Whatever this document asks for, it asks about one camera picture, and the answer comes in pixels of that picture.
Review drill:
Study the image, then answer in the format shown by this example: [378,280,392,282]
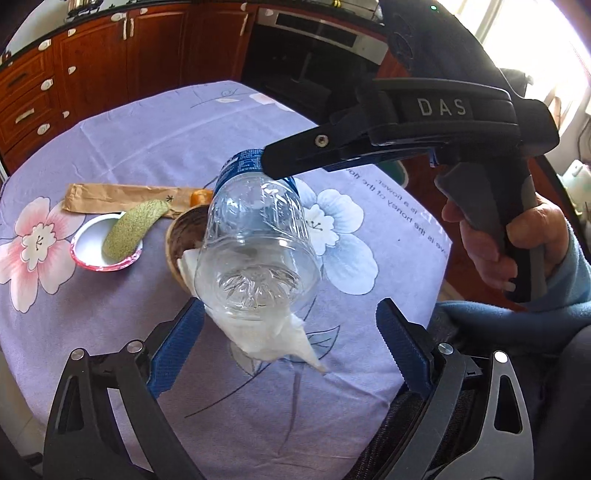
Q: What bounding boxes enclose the white tissue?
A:
[178,247,329,373]

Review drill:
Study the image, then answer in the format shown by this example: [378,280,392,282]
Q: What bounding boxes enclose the white cabinet child locks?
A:
[39,11,136,136]

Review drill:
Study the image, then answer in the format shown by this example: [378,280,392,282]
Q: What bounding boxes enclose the person's right hand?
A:
[441,195,572,291]

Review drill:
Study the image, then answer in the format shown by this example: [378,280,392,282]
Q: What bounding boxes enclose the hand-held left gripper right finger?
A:
[346,298,536,480]

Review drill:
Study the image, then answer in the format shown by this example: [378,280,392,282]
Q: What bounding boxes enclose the grey teal trash bin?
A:
[383,159,410,190]

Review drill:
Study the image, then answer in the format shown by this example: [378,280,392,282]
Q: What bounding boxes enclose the brown paper bag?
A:
[62,184,200,220]

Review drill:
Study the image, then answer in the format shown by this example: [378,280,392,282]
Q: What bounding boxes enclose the white red-rimmed yogurt cup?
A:
[69,212,145,273]

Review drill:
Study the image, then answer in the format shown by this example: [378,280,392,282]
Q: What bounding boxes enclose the wooden kitchen cabinets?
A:
[0,0,462,296]

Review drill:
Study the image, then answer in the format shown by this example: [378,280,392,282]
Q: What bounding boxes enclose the black built-in oven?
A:
[240,7,394,101]

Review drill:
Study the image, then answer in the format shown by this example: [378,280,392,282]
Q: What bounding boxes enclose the person's right forearm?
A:
[545,217,591,333]

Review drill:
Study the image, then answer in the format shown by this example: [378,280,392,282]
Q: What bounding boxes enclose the purple floral tablecloth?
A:
[0,80,454,480]

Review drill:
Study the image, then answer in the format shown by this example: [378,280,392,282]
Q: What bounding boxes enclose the clear plastic water bottle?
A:
[194,148,323,320]

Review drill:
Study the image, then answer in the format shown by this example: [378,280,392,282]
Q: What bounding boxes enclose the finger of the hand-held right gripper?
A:
[262,79,377,181]

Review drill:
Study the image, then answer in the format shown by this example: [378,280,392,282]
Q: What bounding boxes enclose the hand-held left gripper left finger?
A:
[44,298,206,480]

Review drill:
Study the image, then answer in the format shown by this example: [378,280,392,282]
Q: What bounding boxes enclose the brown coconut shell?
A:
[165,205,214,296]

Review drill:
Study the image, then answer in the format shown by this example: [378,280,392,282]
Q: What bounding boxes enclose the kitchen window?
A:
[480,0,591,116]

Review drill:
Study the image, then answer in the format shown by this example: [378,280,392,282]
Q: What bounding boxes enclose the green melon rind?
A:
[102,199,170,259]

